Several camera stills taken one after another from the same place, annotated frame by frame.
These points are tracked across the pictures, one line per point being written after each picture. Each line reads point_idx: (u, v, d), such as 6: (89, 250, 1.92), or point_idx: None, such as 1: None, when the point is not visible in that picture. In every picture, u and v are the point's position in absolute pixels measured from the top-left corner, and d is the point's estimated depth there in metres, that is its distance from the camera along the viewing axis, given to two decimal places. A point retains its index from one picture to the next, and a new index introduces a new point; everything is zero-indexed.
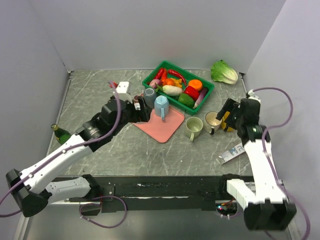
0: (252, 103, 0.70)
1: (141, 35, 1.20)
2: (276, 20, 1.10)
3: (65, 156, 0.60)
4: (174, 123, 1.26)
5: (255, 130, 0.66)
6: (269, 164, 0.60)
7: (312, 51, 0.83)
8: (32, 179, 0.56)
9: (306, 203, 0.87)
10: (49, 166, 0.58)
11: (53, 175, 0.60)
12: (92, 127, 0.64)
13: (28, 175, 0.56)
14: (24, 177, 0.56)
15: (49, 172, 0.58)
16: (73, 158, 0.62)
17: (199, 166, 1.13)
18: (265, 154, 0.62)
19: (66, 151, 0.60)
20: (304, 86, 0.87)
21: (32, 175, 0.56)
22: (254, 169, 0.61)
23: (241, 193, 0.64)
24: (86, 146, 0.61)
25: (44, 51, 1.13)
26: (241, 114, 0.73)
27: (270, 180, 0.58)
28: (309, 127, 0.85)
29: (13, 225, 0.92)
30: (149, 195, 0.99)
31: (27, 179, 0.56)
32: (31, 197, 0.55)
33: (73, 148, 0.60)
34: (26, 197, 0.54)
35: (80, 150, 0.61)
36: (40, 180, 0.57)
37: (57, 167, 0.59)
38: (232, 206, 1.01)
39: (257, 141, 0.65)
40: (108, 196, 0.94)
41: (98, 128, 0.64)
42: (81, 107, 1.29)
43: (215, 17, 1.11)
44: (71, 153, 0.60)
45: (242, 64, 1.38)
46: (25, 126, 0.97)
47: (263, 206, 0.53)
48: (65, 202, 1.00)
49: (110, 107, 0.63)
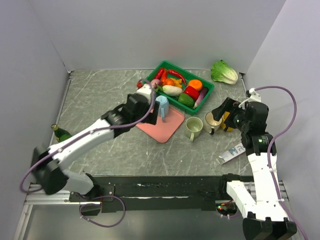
0: (259, 110, 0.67)
1: (141, 35, 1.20)
2: (276, 20, 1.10)
3: (92, 137, 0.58)
4: (174, 123, 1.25)
5: (260, 141, 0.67)
6: (273, 180, 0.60)
7: (312, 51, 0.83)
8: (61, 153, 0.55)
9: (306, 203, 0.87)
10: (77, 144, 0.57)
11: (77, 155, 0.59)
12: (116, 115, 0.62)
13: (57, 149, 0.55)
14: (53, 151, 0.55)
15: (76, 149, 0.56)
16: (97, 141, 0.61)
17: (199, 166, 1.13)
18: (269, 169, 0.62)
19: (93, 133, 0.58)
20: (304, 86, 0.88)
21: (61, 149, 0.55)
22: (257, 183, 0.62)
23: (240, 199, 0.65)
24: (111, 131, 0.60)
25: (44, 51, 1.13)
26: (248, 120, 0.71)
27: (273, 197, 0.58)
28: (309, 127, 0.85)
29: (13, 225, 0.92)
30: (149, 195, 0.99)
31: (56, 153, 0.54)
32: (57, 172, 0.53)
33: (100, 130, 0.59)
34: (54, 171, 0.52)
35: (106, 132, 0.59)
36: (68, 156, 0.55)
37: (83, 146, 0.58)
38: (232, 206, 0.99)
39: (262, 154, 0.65)
40: (108, 196, 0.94)
41: (121, 116, 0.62)
42: (81, 107, 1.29)
43: (215, 17, 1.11)
44: (98, 135, 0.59)
45: (242, 64, 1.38)
46: (25, 126, 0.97)
47: (264, 224, 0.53)
48: (65, 202, 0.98)
49: (136, 97, 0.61)
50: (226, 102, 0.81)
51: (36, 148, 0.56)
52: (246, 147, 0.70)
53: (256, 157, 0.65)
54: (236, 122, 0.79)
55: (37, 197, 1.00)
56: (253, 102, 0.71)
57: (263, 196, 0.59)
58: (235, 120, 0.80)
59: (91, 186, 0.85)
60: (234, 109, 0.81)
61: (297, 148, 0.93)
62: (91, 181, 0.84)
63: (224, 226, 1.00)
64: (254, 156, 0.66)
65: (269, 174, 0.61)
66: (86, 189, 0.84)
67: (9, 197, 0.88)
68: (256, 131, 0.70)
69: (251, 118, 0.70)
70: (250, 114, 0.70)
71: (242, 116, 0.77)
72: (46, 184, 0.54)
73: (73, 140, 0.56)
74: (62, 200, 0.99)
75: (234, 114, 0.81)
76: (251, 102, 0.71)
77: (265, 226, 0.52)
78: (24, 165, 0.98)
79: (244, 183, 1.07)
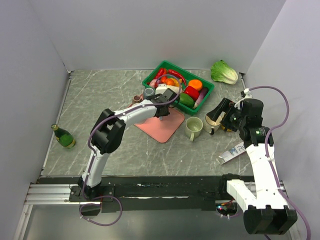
0: (255, 104, 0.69)
1: (141, 36, 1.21)
2: (276, 20, 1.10)
3: (144, 109, 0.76)
4: (174, 121, 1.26)
5: (258, 133, 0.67)
6: (272, 170, 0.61)
7: (312, 51, 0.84)
8: (125, 116, 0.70)
9: (306, 203, 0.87)
10: (134, 112, 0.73)
11: (129, 123, 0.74)
12: (157, 98, 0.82)
13: (122, 113, 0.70)
14: (118, 113, 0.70)
15: (134, 116, 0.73)
16: (143, 115, 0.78)
17: (199, 166, 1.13)
18: (267, 159, 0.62)
19: (144, 106, 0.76)
20: (304, 86, 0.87)
21: (125, 113, 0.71)
22: (256, 173, 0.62)
23: (241, 194, 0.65)
24: (155, 107, 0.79)
25: (44, 50, 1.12)
26: (245, 115, 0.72)
27: (272, 186, 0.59)
28: (309, 126, 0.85)
29: (12, 226, 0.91)
30: (149, 195, 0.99)
31: (121, 116, 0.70)
32: (122, 130, 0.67)
33: (149, 106, 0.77)
34: (121, 127, 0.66)
35: (152, 108, 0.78)
36: (128, 119, 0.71)
37: (137, 115, 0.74)
38: (232, 206, 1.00)
39: (260, 145, 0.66)
40: (108, 196, 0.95)
41: (159, 100, 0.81)
42: (81, 107, 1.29)
43: (215, 17, 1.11)
44: (147, 109, 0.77)
45: (241, 64, 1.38)
46: (25, 126, 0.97)
47: (264, 212, 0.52)
48: (65, 202, 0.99)
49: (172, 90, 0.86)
50: (223, 101, 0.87)
51: (103, 111, 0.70)
52: (245, 140, 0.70)
53: (255, 147, 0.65)
54: (233, 120, 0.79)
55: (37, 197, 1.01)
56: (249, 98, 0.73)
57: (262, 186, 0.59)
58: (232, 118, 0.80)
59: (98, 181, 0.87)
60: (230, 109, 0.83)
61: (297, 148, 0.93)
62: (100, 177, 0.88)
63: (224, 226, 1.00)
64: (252, 147, 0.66)
65: (268, 164, 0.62)
66: (94, 182, 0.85)
67: (9, 198, 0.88)
68: (253, 124, 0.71)
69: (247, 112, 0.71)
70: (246, 107, 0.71)
71: (238, 114, 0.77)
72: (110, 140, 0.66)
73: (133, 109, 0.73)
74: (62, 200, 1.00)
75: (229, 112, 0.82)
76: (246, 98, 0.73)
77: (266, 214, 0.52)
78: (24, 165, 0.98)
79: (245, 183, 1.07)
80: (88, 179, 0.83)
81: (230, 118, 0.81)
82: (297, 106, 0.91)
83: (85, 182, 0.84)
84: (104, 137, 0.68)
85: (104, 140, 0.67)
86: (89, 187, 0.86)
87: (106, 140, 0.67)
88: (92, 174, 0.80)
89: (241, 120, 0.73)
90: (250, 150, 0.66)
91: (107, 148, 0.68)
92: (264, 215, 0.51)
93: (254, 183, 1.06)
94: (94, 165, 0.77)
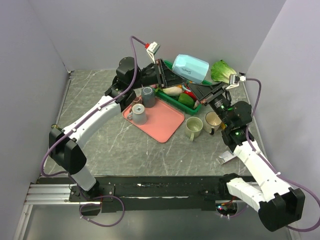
0: (244, 119, 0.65)
1: (141, 36, 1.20)
2: (276, 20, 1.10)
3: (101, 113, 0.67)
4: (172, 119, 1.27)
5: (238, 134, 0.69)
6: (263, 160, 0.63)
7: (312, 51, 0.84)
8: (76, 133, 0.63)
9: (308, 203, 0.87)
10: (88, 122, 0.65)
11: (89, 133, 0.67)
12: (118, 89, 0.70)
13: (72, 130, 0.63)
14: (67, 132, 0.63)
15: (89, 127, 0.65)
16: (107, 116, 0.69)
17: (199, 166, 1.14)
18: (255, 152, 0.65)
19: (101, 109, 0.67)
20: (304, 86, 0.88)
21: (76, 129, 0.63)
22: (252, 169, 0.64)
23: (246, 194, 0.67)
24: (117, 103, 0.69)
25: (44, 50, 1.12)
26: (230, 122, 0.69)
27: (270, 174, 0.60)
28: (311, 126, 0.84)
29: (13, 225, 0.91)
30: (149, 195, 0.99)
31: (72, 133, 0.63)
32: (77, 149, 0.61)
33: (107, 105, 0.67)
34: (74, 148, 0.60)
35: (113, 107, 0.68)
36: (83, 133, 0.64)
37: (95, 122, 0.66)
38: (232, 206, 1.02)
39: (244, 143, 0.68)
40: (108, 196, 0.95)
41: (122, 88, 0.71)
42: (81, 107, 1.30)
43: (215, 17, 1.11)
44: (106, 110, 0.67)
45: (241, 64, 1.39)
46: (25, 126, 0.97)
47: (276, 201, 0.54)
48: (65, 202, 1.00)
49: (123, 68, 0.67)
50: (219, 85, 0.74)
51: (50, 131, 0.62)
52: (229, 144, 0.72)
53: (240, 147, 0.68)
54: (219, 108, 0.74)
55: (37, 197, 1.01)
56: (237, 103, 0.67)
57: (263, 179, 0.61)
58: (217, 105, 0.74)
59: (93, 183, 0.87)
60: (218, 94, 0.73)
61: (297, 148, 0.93)
62: (94, 178, 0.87)
63: (224, 226, 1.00)
64: (238, 148, 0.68)
65: (258, 157, 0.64)
66: (89, 185, 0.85)
67: (9, 198, 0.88)
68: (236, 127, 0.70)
69: (235, 121, 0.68)
70: (235, 118, 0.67)
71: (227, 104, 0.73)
72: (68, 163, 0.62)
73: (85, 119, 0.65)
74: (62, 200, 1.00)
75: (215, 98, 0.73)
76: (236, 104, 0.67)
77: (278, 203, 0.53)
78: (24, 165, 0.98)
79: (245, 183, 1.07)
80: (82, 186, 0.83)
81: (216, 105, 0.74)
82: (298, 106, 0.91)
83: (83, 189, 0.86)
84: (63, 161, 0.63)
85: (63, 165, 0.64)
86: (86, 190, 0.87)
87: (65, 164, 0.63)
88: (80, 183, 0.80)
89: (226, 124, 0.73)
90: (238, 151, 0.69)
91: (71, 170, 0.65)
92: (277, 204, 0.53)
93: (255, 184, 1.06)
94: (77, 179, 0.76)
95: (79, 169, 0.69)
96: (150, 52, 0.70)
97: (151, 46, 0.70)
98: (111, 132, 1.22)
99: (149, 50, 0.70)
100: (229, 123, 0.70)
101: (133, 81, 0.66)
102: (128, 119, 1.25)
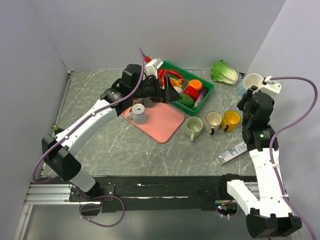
0: (263, 105, 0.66)
1: (141, 36, 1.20)
2: (276, 20, 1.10)
3: (95, 118, 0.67)
4: (173, 121, 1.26)
5: (262, 136, 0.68)
6: (276, 175, 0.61)
7: (313, 51, 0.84)
8: (68, 140, 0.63)
9: (308, 203, 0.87)
10: (81, 129, 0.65)
11: (83, 139, 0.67)
12: (114, 92, 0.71)
13: (64, 137, 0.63)
14: (60, 139, 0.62)
15: (81, 134, 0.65)
16: (102, 121, 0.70)
17: (199, 165, 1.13)
18: (272, 165, 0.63)
19: (95, 114, 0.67)
20: (305, 85, 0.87)
21: (68, 137, 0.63)
22: (261, 177, 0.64)
23: (241, 196, 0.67)
24: (113, 108, 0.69)
25: (44, 50, 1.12)
26: (251, 115, 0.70)
27: (276, 193, 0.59)
28: (313, 126, 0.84)
29: (13, 225, 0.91)
30: (149, 195, 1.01)
31: (64, 141, 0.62)
32: (69, 156, 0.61)
33: (102, 110, 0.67)
34: (66, 155, 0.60)
35: (108, 112, 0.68)
36: (75, 140, 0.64)
37: (88, 128, 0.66)
38: (232, 206, 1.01)
39: (264, 150, 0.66)
40: (108, 195, 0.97)
41: (120, 92, 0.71)
42: (81, 107, 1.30)
43: (215, 16, 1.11)
44: (100, 115, 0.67)
45: (241, 64, 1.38)
46: (25, 126, 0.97)
47: (269, 221, 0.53)
48: (65, 202, 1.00)
49: (130, 70, 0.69)
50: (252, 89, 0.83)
51: (43, 138, 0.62)
52: (249, 143, 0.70)
53: (258, 152, 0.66)
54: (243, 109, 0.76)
55: (37, 197, 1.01)
56: (255, 94, 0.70)
57: (267, 193, 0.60)
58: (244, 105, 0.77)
59: (91, 185, 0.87)
60: None
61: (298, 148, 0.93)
62: (93, 179, 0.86)
63: (224, 226, 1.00)
64: (255, 152, 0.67)
65: (273, 170, 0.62)
66: (87, 188, 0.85)
67: (9, 198, 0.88)
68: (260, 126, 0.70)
69: (255, 112, 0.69)
70: (255, 109, 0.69)
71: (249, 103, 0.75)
72: (61, 169, 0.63)
73: (78, 125, 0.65)
74: (62, 200, 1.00)
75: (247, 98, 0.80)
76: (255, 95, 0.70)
77: (271, 223, 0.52)
78: (25, 165, 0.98)
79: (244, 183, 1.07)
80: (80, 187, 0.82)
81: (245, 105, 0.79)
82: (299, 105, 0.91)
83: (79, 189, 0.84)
84: (57, 167, 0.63)
85: (57, 171, 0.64)
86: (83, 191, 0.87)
87: (58, 170, 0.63)
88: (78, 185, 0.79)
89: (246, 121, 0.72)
90: (253, 155, 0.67)
91: (65, 175, 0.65)
92: (269, 224, 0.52)
93: (254, 184, 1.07)
94: (73, 182, 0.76)
95: (73, 174, 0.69)
96: (154, 67, 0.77)
97: (154, 61, 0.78)
98: (111, 132, 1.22)
99: (154, 66, 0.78)
100: (249, 116, 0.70)
101: (137, 86, 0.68)
102: (128, 119, 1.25)
